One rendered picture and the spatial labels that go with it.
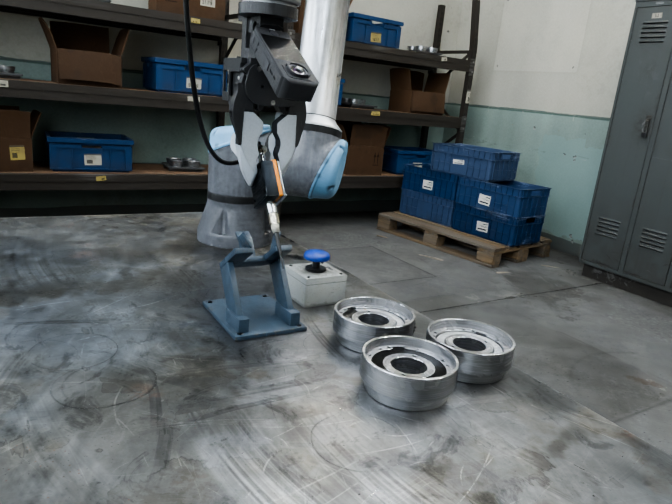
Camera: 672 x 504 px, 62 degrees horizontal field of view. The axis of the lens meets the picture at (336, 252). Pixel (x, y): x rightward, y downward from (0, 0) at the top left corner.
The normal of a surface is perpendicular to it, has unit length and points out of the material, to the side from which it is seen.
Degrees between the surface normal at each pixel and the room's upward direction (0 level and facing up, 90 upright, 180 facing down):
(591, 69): 91
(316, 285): 90
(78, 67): 83
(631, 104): 90
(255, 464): 0
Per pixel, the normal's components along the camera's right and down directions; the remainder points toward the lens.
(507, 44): -0.84, 0.07
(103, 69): 0.57, 0.17
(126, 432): 0.10, -0.96
